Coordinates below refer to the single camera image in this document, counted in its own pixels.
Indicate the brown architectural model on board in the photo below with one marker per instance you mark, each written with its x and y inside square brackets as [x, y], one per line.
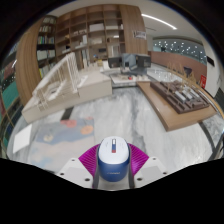
[176, 100]

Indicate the light blue floral mouse pad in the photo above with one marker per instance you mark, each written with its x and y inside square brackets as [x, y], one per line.
[63, 136]

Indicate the white architectural model on base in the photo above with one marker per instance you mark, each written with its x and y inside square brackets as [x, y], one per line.
[86, 88]

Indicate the white wall sign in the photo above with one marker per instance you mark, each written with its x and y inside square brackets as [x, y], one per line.
[139, 34]

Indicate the black computer monitor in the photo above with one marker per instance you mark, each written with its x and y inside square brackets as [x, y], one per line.
[114, 62]
[143, 62]

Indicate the teal bookshelf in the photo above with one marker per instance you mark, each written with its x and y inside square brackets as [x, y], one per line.
[9, 96]

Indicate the wooden shelf unit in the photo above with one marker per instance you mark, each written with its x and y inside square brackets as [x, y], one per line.
[96, 30]

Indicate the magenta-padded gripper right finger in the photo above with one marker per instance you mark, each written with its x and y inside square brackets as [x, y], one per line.
[138, 160]

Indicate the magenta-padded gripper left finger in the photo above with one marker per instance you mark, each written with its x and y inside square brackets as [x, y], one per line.
[87, 160]

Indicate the group of small ceiling lights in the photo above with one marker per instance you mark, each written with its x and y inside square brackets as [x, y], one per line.
[178, 46]

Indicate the long ceiling light strip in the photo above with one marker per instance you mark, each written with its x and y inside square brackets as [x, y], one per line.
[159, 21]

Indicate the white paper sheet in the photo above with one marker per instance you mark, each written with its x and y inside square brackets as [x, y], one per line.
[22, 138]

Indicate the white and blue computer mouse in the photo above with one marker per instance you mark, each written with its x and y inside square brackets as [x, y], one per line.
[113, 163]

